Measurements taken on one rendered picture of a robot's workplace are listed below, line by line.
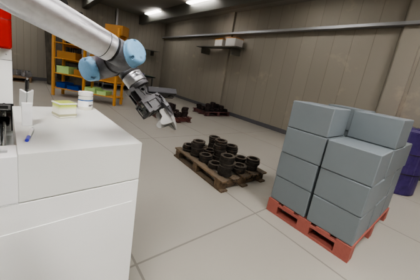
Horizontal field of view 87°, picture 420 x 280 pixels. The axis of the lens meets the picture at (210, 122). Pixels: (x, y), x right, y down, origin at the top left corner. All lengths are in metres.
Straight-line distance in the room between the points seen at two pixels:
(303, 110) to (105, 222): 1.76
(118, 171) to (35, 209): 0.24
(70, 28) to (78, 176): 0.45
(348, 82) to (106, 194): 5.49
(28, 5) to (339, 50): 5.84
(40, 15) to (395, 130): 2.31
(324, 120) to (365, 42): 4.00
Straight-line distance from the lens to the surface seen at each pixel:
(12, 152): 0.81
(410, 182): 4.36
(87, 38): 0.64
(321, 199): 2.19
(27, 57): 11.04
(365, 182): 2.03
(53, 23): 0.62
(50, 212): 0.88
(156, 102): 0.82
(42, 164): 0.80
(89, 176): 0.84
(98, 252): 1.03
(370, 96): 5.70
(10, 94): 1.37
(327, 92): 5.98
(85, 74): 0.80
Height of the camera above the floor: 1.25
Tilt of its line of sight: 12 degrees down
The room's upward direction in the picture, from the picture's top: 9 degrees clockwise
